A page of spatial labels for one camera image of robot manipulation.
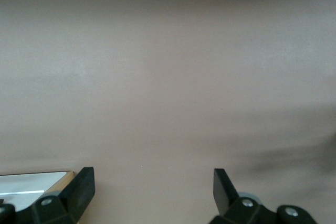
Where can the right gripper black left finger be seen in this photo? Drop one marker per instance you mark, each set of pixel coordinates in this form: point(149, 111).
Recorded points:
point(78, 192)

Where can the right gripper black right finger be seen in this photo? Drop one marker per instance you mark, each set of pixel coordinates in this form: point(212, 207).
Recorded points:
point(223, 195)

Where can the wooden drawer cabinet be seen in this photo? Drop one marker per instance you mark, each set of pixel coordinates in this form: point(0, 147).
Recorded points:
point(26, 182)

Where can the brown paper table cover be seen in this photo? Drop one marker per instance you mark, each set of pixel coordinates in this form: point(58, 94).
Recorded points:
point(168, 77)

